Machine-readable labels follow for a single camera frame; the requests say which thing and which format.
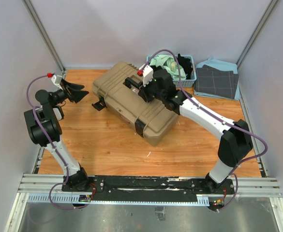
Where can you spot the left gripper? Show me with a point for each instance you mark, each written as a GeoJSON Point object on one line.
{"type": "Point", "coordinates": [77, 94]}

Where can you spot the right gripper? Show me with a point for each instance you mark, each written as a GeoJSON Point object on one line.
{"type": "Point", "coordinates": [142, 92]}

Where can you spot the tan plastic tool box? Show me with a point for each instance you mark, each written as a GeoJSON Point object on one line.
{"type": "Point", "coordinates": [150, 120]}

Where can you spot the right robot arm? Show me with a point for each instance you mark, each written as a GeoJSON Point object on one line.
{"type": "Point", "coordinates": [234, 139]}

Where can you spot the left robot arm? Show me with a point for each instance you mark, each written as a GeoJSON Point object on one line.
{"type": "Point", "coordinates": [44, 129]}

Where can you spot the green patterned cloth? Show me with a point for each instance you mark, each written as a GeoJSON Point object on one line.
{"type": "Point", "coordinates": [168, 63]}

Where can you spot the blue plastic basket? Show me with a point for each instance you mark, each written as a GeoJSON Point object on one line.
{"type": "Point", "coordinates": [185, 83]}

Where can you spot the black cloth in basket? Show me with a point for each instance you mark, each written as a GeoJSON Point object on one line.
{"type": "Point", "coordinates": [186, 67]}

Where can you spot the grey checked folded cloth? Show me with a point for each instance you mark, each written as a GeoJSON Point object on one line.
{"type": "Point", "coordinates": [216, 82]}

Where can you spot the light blue folded cloth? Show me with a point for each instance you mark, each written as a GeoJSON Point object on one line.
{"type": "Point", "coordinates": [220, 65]}

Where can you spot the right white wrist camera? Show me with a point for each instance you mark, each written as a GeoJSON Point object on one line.
{"type": "Point", "coordinates": [146, 73]}

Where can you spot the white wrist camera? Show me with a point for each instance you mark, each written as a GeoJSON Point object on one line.
{"type": "Point", "coordinates": [146, 73]}
{"type": "Point", "coordinates": [56, 79]}

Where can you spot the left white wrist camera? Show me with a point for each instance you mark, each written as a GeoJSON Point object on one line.
{"type": "Point", "coordinates": [56, 79]}

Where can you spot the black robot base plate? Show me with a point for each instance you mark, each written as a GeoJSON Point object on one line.
{"type": "Point", "coordinates": [149, 189]}

